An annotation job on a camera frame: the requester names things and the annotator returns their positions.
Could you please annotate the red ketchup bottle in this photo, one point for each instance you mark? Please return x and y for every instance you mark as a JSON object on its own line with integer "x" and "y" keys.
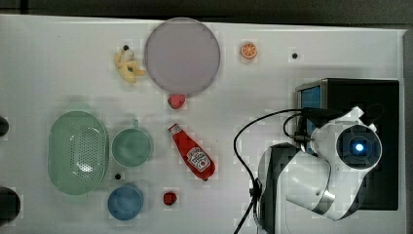
{"x": 195, "y": 158}

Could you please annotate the black cylinder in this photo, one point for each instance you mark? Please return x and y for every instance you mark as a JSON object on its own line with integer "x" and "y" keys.
{"x": 9, "y": 205}
{"x": 4, "y": 126}

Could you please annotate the black toaster oven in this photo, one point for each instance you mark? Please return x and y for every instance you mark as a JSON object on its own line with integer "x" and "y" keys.
{"x": 379, "y": 100}

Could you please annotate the orange slice toy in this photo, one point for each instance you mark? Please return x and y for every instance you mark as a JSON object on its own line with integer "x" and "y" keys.
{"x": 248, "y": 50}

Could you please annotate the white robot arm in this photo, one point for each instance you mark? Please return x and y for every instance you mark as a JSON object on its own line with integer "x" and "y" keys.
{"x": 324, "y": 173}

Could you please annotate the green cup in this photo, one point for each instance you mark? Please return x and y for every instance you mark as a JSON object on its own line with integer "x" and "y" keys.
{"x": 132, "y": 147}

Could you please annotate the black cylinder upper left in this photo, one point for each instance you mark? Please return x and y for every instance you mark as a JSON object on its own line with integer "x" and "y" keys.
{"x": 4, "y": 126}

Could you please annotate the pink strawberry toy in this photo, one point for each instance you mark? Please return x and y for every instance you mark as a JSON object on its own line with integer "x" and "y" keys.
{"x": 176, "y": 101}

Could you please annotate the green perforated colander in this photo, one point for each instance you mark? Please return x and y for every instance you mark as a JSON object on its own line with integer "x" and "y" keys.
{"x": 78, "y": 153}

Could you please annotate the blue cup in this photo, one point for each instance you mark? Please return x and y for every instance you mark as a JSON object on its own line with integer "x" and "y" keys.
{"x": 125, "y": 202}

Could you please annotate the grey round plate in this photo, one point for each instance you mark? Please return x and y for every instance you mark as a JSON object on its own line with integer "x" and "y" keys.
{"x": 182, "y": 56}

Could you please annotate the black cylinder lower left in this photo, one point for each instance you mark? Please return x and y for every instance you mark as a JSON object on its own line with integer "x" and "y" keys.
{"x": 9, "y": 205}

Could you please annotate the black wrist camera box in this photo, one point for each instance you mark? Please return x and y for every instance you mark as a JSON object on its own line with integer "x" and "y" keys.
{"x": 319, "y": 116}

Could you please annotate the small red toy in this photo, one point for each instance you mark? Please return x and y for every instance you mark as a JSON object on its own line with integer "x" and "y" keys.
{"x": 169, "y": 198}

